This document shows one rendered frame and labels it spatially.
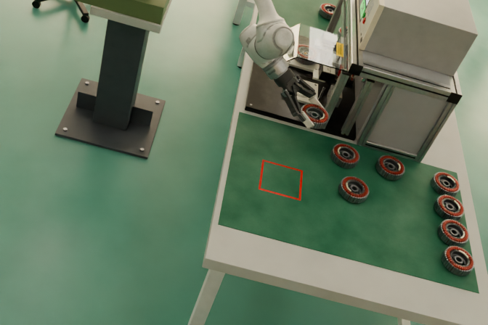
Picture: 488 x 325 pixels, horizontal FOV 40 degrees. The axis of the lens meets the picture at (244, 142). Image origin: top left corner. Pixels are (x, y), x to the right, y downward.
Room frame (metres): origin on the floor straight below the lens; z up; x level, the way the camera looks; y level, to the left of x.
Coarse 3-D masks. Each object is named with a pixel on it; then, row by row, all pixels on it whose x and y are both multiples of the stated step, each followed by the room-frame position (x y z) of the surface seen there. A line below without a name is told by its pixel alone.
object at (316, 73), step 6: (324, 66) 2.37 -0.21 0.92; (318, 72) 2.38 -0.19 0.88; (324, 72) 2.33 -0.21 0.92; (330, 72) 2.35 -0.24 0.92; (336, 72) 2.39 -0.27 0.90; (312, 78) 2.33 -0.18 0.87; (318, 78) 2.33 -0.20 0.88; (324, 78) 2.33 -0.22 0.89; (330, 78) 2.34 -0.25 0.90; (336, 78) 2.35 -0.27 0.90; (348, 78) 2.38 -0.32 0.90; (348, 84) 2.34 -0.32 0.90
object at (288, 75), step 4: (288, 68) 2.08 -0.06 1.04; (288, 72) 2.06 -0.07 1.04; (292, 72) 2.08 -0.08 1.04; (280, 76) 2.04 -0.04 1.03; (284, 76) 2.04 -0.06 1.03; (288, 76) 2.05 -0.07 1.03; (292, 76) 2.06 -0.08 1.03; (276, 80) 2.04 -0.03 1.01; (280, 80) 2.04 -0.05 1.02; (284, 80) 2.04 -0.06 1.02; (288, 80) 2.04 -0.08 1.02; (292, 80) 2.08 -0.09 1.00; (296, 80) 2.10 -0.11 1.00; (280, 84) 2.03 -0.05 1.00; (284, 84) 2.03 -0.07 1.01; (288, 84) 2.04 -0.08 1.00; (292, 84) 2.06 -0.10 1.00; (284, 88) 2.03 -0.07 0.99; (288, 88) 2.03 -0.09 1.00; (296, 88) 2.06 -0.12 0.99; (292, 92) 2.03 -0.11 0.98; (296, 92) 2.05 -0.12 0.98
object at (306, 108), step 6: (306, 108) 2.05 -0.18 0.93; (312, 108) 2.06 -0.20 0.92; (318, 108) 2.07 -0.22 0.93; (306, 114) 2.01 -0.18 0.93; (312, 114) 2.04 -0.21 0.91; (318, 114) 2.06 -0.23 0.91; (324, 114) 2.04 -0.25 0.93; (312, 120) 1.99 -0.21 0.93; (318, 120) 2.00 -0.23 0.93; (324, 120) 2.01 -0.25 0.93; (318, 126) 1.99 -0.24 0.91; (324, 126) 2.01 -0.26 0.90
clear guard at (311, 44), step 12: (300, 24) 2.38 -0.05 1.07; (300, 36) 2.29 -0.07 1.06; (312, 36) 2.32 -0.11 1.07; (324, 36) 2.35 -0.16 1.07; (336, 36) 2.38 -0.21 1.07; (300, 48) 2.21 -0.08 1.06; (312, 48) 2.24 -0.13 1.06; (324, 48) 2.27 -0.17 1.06; (288, 60) 2.14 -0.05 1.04; (312, 60) 2.16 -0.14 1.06; (324, 60) 2.18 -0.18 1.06; (336, 60) 2.21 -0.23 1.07
